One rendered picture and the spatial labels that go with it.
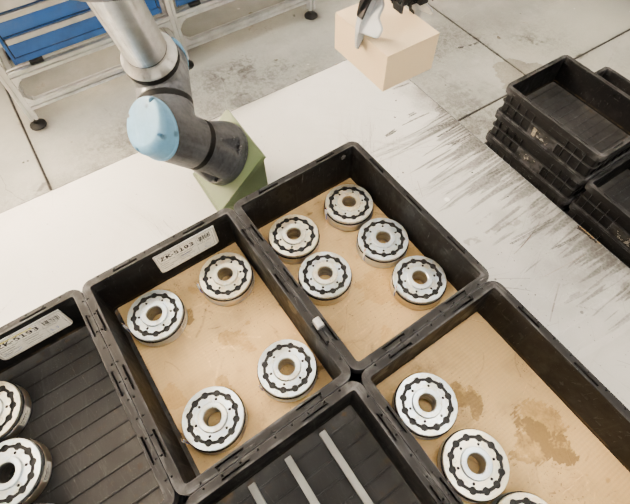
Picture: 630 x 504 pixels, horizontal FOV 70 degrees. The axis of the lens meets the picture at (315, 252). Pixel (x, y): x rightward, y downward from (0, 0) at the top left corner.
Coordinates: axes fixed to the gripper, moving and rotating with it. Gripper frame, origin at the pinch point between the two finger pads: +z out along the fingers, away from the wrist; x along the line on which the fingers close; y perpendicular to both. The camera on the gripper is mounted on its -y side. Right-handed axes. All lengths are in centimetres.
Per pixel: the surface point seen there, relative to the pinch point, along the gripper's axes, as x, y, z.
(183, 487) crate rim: -68, 46, 16
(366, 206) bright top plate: -15.0, 18.0, 23.8
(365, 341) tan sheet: -32, 41, 27
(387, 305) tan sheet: -24, 38, 27
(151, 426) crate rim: -69, 36, 17
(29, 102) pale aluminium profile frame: -77, -161, 96
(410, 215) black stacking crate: -11.2, 26.7, 19.8
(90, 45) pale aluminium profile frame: -39, -161, 80
